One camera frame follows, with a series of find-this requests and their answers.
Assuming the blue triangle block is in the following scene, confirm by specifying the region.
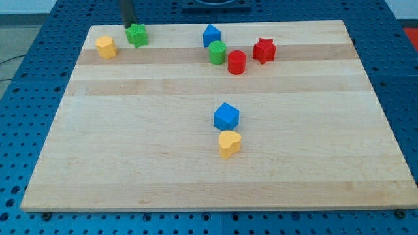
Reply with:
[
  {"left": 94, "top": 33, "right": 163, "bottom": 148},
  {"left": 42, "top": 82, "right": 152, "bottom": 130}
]
[{"left": 202, "top": 24, "right": 221, "bottom": 48}]

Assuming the yellow heart block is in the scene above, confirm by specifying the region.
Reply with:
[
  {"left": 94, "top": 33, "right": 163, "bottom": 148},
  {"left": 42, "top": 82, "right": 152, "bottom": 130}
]
[{"left": 218, "top": 130, "right": 242, "bottom": 159}]

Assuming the wooden board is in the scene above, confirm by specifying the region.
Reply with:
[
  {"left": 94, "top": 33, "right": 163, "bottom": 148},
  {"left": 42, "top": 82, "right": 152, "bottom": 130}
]
[{"left": 21, "top": 20, "right": 417, "bottom": 212}]

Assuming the green star block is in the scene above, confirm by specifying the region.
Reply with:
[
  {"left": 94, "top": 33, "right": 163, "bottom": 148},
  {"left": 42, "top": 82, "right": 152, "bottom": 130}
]
[{"left": 125, "top": 23, "right": 148, "bottom": 48}]

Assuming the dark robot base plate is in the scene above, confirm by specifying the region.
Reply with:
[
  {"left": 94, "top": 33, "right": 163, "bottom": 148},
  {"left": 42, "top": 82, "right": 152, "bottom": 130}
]
[{"left": 180, "top": 0, "right": 251, "bottom": 12}]

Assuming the green cylinder block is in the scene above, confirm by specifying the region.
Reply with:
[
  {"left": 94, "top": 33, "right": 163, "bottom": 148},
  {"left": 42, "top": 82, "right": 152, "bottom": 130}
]
[{"left": 208, "top": 40, "right": 227, "bottom": 65}]

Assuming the black cable on floor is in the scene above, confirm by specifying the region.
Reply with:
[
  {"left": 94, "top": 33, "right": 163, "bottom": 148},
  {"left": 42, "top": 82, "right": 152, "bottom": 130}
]
[{"left": 0, "top": 54, "right": 26, "bottom": 82}]

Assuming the red cylinder block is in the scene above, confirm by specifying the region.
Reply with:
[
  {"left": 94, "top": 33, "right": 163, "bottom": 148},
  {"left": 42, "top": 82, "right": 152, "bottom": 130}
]
[{"left": 228, "top": 50, "right": 247, "bottom": 75}]

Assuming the blue cube block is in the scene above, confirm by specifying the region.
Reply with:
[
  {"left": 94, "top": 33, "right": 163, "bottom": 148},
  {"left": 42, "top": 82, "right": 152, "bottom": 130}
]
[{"left": 213, "top": 102, "right": 240, "bottom": 131}]

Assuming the red star block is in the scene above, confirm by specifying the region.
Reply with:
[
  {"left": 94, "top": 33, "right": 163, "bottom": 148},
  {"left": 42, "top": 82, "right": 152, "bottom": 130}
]
[{"left": 252, "top": 38, "right": 276, "bottom": 64}]

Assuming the yellow hexagon block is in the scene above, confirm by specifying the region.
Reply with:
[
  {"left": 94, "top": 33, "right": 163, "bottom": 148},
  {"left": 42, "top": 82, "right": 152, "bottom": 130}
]
[{"left": 95, "top": 35, "right": 118, "bottom": 59}]

